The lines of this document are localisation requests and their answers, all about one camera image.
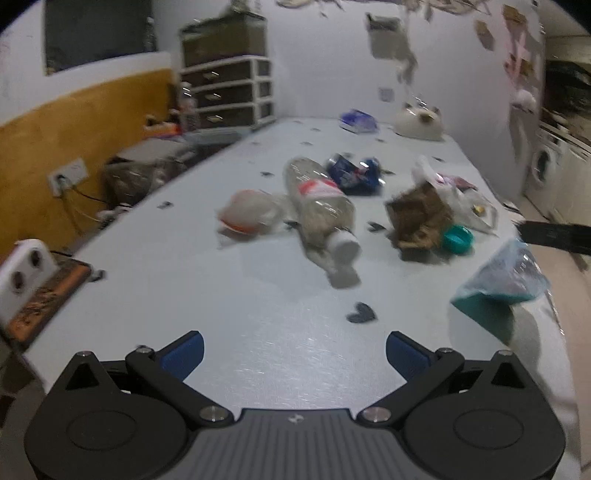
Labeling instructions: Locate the teal tissue packet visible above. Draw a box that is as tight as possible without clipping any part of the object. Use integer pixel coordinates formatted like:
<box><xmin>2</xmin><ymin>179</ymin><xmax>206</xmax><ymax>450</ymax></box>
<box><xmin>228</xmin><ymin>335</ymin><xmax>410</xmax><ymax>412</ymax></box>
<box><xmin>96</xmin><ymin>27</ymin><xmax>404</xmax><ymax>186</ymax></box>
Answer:
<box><xmin>450</xmin><ymin>239</ymin><xmax>550</xmax><ymax>344</ymax></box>

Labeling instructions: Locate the white plastic bag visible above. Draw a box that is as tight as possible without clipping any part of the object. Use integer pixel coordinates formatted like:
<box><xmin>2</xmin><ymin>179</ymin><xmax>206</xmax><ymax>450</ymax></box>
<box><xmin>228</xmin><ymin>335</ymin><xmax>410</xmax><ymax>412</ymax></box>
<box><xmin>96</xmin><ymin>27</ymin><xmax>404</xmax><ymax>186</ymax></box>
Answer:
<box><xmin>412</xmin><ymin>156</ymin><xmax>498</xmax><ymax>234</ymax></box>

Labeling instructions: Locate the teal plastic lid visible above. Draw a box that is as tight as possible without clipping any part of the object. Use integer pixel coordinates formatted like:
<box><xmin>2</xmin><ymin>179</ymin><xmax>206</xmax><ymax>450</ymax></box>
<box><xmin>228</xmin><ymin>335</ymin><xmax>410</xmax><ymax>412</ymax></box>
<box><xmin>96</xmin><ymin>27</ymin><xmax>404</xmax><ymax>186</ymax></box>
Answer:
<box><xmin>441</xmin><ymin>224</ymin><xmax>474</xmax><ymax>255</ymax></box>

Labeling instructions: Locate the brown paper trash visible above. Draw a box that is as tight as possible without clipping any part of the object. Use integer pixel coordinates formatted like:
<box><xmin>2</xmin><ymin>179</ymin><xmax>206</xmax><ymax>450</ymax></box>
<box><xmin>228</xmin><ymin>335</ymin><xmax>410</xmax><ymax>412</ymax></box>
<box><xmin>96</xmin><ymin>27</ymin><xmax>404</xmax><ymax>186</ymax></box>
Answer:
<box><xmin>386</xmin><ymin>182</ymin><xmax>453</xmax><ymax>250</ymax></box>

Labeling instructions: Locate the clear orange plastic wrapper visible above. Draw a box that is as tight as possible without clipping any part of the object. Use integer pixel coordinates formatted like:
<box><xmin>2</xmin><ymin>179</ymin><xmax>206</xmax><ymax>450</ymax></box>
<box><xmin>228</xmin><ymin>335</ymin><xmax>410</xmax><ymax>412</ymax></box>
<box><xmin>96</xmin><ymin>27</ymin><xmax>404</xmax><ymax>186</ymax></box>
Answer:
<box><xmin>216</xmin><ymin>190</ymin><xmax>286</xmax><ymax>237</ymax></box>

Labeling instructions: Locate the clear plastic bottle white cap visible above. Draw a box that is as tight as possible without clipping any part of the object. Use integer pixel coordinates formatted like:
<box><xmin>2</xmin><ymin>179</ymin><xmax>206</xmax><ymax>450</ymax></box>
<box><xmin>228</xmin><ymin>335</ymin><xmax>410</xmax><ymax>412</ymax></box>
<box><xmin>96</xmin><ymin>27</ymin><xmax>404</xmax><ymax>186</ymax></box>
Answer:
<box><xmin>284</xmin><ymin>157</ymin><xmax>361</xmax><ymax>267</ymax></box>

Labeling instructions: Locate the crushed blue soda can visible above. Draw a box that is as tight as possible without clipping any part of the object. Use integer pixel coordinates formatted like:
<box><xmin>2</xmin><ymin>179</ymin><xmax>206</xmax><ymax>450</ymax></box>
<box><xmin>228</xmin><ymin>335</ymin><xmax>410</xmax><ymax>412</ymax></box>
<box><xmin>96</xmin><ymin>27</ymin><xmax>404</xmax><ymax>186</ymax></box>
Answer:
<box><xmin>325</xmin><ymin>154</ymin><xmax>383</xmax><ymax>196</ymax></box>

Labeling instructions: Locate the washing machine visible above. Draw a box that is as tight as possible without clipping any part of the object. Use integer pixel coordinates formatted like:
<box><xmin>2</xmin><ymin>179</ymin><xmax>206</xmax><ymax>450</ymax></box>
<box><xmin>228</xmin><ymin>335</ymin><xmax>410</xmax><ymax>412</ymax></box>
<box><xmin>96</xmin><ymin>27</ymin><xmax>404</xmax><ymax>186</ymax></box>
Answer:
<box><xmin>524</xmin><ymin>128</ymin><xmax>568</xmax><ymax>218</ymax></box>

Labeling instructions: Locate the white power strip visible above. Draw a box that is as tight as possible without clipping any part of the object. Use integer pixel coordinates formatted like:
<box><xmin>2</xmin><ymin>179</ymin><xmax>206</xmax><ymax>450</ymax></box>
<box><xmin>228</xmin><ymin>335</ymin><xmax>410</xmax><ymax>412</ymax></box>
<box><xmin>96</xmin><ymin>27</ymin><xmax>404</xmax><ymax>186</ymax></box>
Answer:
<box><xmin>0</xmin><ymin>239</ymin><xmax>59</xmax><ymax>327</ymax></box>

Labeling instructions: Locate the white cat-shaped ceramic dish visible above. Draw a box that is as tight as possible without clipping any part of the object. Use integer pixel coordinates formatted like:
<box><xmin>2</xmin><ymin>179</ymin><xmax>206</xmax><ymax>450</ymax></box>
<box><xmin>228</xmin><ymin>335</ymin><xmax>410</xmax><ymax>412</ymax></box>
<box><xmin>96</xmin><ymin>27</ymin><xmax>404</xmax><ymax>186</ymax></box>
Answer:
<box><xmin>394</xmin><ymin>103</ymin><xmax>444</xmax><ymax>141</ymax></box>

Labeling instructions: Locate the blue white plastic packet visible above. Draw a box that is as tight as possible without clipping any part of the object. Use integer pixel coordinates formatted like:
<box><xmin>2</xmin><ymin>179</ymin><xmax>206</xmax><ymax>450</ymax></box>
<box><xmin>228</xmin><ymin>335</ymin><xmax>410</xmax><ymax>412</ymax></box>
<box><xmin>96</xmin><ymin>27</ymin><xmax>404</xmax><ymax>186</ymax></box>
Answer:
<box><xmin>339</xmin><ymin>109</ymin><xmax>379</xmax><ymax>134</ymax></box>

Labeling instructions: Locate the plastic bottle by drawers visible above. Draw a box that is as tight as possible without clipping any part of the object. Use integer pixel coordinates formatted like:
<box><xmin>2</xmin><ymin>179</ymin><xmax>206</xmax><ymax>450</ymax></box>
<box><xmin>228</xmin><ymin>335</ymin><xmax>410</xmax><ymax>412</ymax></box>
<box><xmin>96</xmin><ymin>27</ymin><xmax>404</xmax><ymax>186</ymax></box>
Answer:
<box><xmin>178</xmin><ymin>82</ymin><xmax>199</xmax><ymax>132</ymax></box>

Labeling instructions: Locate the white plastic drawer unit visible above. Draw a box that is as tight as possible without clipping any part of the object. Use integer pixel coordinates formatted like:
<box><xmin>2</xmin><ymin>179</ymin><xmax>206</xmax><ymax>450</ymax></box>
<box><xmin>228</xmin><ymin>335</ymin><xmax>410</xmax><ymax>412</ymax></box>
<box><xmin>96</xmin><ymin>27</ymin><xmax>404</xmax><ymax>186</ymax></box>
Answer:
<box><xmin>180</xmin><ymin>55</ymin><xmax>276</xmax><ymax>130</ymax></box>

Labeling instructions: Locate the dark framed window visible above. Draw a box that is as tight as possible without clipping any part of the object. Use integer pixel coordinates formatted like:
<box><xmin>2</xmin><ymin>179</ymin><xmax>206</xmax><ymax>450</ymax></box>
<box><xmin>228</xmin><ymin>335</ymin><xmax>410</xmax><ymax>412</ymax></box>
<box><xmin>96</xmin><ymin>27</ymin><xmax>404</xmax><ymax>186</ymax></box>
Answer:
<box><xmin>44</xmin><ymin>0</ymin><xmax>158</xmax><ymax>75</ymax></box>

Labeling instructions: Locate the white wall socket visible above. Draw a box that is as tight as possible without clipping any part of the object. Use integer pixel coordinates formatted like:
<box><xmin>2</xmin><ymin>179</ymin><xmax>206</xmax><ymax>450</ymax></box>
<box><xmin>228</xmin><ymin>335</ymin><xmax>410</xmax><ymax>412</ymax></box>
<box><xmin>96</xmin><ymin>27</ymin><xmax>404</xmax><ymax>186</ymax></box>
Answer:
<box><xmin>47</xmin><ymin>158</ymin><xmax>89</xmax><ymax>197</ymax></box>

